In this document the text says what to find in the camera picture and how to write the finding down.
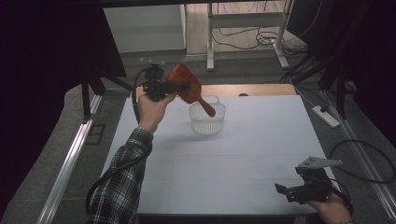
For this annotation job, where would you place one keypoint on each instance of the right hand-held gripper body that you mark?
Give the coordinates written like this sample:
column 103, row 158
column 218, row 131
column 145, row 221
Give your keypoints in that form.
column 314, row 182

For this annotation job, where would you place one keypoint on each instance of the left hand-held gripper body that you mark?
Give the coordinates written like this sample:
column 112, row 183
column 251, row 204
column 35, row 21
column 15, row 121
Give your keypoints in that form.
column 154, row 85

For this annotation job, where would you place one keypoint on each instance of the brown wooden hairbrush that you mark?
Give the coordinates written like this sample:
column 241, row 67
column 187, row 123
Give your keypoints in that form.
column 186, row 81

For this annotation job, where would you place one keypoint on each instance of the white plastic basket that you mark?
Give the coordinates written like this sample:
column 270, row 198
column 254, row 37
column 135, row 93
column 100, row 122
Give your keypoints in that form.
column 207, row 121

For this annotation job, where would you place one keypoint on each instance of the person's left hand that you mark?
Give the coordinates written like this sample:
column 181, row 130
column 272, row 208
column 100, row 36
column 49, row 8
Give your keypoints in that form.
column 152, row 112

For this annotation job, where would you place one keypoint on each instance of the person's right hand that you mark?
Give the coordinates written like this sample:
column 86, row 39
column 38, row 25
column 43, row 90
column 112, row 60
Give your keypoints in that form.
column 330, row 211

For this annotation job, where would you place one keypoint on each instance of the white foam table cover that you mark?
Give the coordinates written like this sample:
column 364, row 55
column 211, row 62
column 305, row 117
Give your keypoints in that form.
column 243, row 161

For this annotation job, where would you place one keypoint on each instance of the white cabinet panel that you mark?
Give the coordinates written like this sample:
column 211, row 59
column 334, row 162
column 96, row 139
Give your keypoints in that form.
column 143, row 28

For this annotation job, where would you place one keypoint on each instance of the white power strip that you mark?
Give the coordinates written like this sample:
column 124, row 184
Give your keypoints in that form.
column 326, row 117

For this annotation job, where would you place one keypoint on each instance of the black metal stand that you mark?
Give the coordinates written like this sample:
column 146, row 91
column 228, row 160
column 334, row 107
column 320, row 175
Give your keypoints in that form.
column 85, row 99
column 341, row 93

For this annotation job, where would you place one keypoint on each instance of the black plug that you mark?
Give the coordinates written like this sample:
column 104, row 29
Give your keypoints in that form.
column 324, row 108

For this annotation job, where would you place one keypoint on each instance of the dark floor plate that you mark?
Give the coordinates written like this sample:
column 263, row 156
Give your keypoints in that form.
column 95, row 134

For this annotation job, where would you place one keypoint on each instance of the dark curtain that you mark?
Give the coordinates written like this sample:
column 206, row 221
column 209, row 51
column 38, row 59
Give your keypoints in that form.
column 367, row 46
column 40, row 62

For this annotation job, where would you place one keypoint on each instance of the aluminium rail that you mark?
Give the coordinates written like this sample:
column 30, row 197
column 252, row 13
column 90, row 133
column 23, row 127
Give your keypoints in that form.
column 67, row 171
column 361, row 149

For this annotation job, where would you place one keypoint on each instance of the white desk frame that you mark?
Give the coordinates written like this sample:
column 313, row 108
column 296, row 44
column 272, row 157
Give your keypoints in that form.
column 246, row 20

